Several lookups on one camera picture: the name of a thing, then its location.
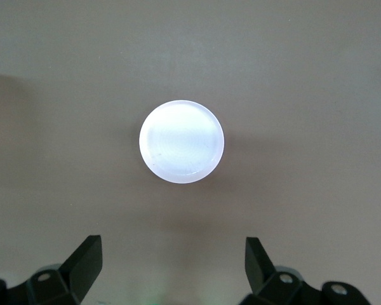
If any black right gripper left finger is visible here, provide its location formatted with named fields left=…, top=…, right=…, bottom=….
left=0, top=234, right=103, bottom=305

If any pink round plate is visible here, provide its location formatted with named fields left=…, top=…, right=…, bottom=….
left=138, top=99, right=226, bottom=186

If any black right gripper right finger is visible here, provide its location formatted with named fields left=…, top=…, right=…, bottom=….
left=241, top=236, right=373, bottom=305

